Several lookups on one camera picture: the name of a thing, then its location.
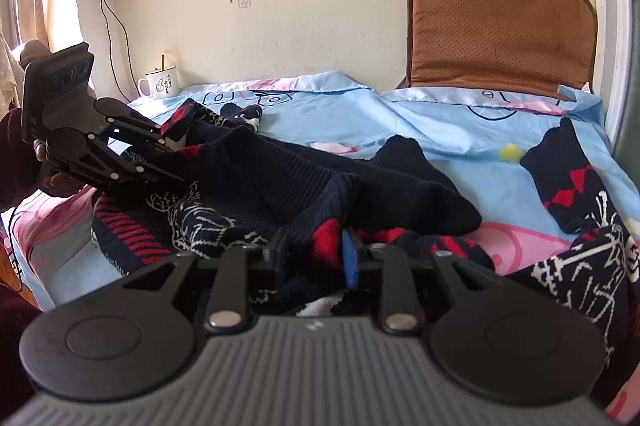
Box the white door frame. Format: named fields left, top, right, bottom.
left=581, top=0, right=640, bottom=148

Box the navy patterned knit sweater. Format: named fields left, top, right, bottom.
left=91, top=99, right=640, bottom=369

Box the person's left hand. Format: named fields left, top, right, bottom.
left=19, top=40, right=84, bottom=198

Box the blue printed bed sheet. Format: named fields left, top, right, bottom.
left=10, top=70, right=640, bottom=418

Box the brown seat cushion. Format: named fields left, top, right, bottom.
left=405, top=0, right=599, bottom=90

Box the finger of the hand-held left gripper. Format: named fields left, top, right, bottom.
left=74, top=137, right=189, bottom=188
left=106, top=111, right=169, bottom=149

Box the black wall cable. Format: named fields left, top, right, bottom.
left=71, top=0, right=132, bottom=100

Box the dark glass door panel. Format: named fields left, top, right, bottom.
left=607, top=0, right=640, bottom=189

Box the person's dark red clothing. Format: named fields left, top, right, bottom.
left=0, top=282, right=51, bottom=413

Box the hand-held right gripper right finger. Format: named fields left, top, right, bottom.
left=341, top=227, right=506, bottom=337

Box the white printed mug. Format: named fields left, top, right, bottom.
left=137, top=67, right=182, bottom=101

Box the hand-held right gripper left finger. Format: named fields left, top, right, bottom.
left=122, top=236, right=294, bottom=337

